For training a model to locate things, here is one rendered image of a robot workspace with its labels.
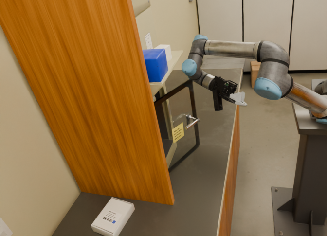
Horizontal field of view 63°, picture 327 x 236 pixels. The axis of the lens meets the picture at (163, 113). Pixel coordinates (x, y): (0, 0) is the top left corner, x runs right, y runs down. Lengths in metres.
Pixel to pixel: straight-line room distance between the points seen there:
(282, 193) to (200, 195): 1.34
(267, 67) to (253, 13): 2.84
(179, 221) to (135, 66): 0.68
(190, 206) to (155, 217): 0.16
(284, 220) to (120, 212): 1.46
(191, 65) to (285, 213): 1.51
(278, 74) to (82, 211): 1.07
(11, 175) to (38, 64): 0.43
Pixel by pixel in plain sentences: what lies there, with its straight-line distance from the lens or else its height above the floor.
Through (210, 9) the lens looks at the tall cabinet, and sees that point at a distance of 4.06.
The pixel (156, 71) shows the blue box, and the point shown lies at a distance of 0.95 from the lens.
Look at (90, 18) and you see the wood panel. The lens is 0.88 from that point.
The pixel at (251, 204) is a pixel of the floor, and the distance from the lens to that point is 2.46.
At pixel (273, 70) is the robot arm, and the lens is 1.22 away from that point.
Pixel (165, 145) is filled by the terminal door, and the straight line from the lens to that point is 1.23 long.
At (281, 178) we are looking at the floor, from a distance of 2.68.
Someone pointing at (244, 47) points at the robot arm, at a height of 1.46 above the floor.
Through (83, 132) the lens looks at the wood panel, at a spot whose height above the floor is 1.33.
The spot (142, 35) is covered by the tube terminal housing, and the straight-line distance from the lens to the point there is 1.10.
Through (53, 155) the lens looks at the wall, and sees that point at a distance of 1.33.
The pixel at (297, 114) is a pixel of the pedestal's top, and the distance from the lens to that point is 1.79.
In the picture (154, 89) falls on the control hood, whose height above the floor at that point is 1.49.
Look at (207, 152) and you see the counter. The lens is 1.49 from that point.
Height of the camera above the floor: 1.93
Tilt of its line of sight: 32 degrees down
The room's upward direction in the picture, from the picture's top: 11 degrees counter-clockwise
